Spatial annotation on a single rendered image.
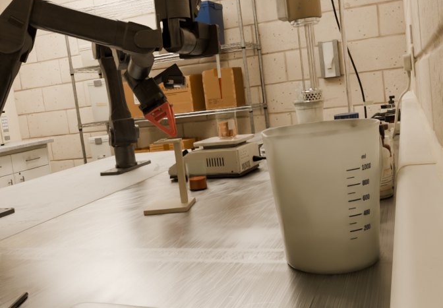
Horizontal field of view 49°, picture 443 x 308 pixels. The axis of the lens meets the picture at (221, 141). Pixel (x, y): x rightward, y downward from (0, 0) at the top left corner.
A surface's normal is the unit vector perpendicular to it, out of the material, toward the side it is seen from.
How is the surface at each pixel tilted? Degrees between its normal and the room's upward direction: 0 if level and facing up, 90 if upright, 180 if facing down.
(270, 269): 0
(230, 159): 90
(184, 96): 91
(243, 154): 90
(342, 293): 0
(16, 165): 90
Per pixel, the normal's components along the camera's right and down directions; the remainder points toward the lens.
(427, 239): -0.12, -0.99
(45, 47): -0.35, 0.14
